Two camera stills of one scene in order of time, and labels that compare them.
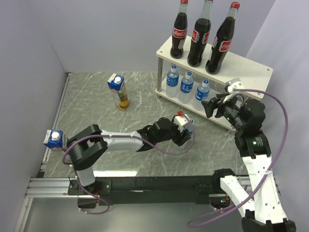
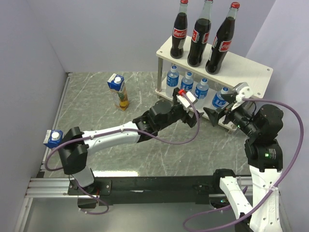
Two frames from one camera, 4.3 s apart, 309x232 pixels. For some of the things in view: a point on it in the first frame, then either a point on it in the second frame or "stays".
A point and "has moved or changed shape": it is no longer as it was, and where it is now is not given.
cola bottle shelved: [223, 39] stays
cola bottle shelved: [179, 31] stays
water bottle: [186, 88] stays
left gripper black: [180, 140] -> [190, 121]
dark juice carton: [54, 138] stays
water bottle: [188, 146] has moved or changed shape
